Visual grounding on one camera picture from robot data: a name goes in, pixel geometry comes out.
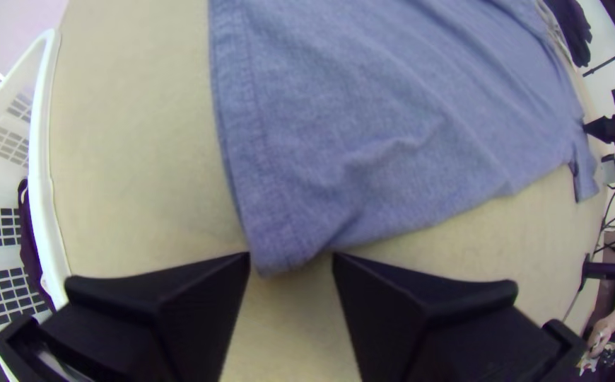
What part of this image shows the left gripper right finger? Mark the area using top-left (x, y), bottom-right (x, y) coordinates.
top-left (332, 252), bottom-right (569, 382)

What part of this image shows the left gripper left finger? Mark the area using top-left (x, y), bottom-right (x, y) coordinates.
top-left (40, 252), bottom-right (252, 382)

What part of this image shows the blue t-shirt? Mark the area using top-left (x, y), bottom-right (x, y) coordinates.
top-left (207, 0), bottom-right (602, 279)

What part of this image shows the person's hand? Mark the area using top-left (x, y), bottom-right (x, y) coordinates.
top-left (585, 317), bottom-right (615, 357)

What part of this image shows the black tripod stand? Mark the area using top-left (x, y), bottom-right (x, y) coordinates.
top-left (582, 49), bottom-right (615, 79)

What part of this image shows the pile of folded clothes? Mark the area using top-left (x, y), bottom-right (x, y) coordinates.
top-left (542, 0), bottom-right (594, 69)

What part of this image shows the heap of clothes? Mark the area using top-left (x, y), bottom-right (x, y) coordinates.
top-left (16, 178), bottom-right (57, 315)

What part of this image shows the white laundry basket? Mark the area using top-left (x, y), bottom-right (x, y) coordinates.
top-left (0, 29), bottom-right (73, 382)

